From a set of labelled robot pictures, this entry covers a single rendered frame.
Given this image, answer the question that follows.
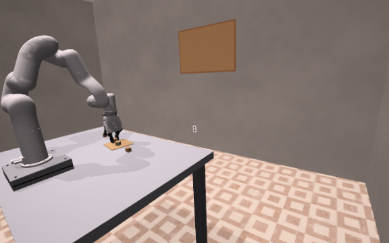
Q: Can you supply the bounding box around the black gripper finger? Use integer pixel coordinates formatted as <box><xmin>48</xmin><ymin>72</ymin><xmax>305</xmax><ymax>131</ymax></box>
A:
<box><xmin>103</xmin><ymin>129</ymin><xmax>114</xmax><ymax>143</ymax></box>
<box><xmin>115</xmin><ymin>129</ymin><xmax>123</xmax><ymax>140</ymax></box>

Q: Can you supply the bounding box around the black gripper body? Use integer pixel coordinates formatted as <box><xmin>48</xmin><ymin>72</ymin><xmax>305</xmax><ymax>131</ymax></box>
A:
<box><xmin>103</xmin><ymin>115</ymin><xmax>122</xmax><ymax>133</ymax></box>

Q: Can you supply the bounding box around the tan flat mat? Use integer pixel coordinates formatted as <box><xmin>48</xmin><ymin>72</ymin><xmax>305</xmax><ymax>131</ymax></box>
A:
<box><xmin>104</xmin><ymin>139</ymin><xmax>134</xmax><ymax>151</ymax></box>

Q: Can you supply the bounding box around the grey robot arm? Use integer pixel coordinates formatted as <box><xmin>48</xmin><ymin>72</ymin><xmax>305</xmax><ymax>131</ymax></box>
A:
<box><xmin>1</xmin><ymin>36</ymin><xmax>117</xmax><ymax>168</ymax></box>

